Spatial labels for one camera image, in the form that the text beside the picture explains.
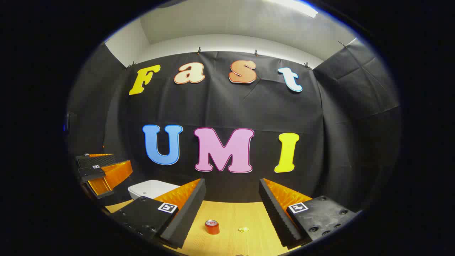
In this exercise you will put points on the white desktop garbage bin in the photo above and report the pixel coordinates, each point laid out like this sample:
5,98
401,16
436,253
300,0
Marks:
151,188

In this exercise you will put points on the yellow paper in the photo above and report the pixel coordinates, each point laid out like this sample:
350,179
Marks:
244,229

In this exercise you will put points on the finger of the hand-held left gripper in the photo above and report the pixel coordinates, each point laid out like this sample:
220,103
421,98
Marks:
90,173
96,160

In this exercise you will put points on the wooden desktop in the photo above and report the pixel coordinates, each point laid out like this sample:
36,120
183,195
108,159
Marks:
234,220

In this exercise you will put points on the red pop can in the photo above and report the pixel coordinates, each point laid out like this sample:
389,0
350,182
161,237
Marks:
212,228

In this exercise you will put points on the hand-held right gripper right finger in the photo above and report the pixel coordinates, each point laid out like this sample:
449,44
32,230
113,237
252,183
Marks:
275,217

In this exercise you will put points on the black backdrop cloth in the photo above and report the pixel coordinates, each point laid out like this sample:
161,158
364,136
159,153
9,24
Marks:
337,124

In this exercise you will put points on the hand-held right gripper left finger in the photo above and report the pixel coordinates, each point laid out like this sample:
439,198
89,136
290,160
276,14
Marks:
185,220

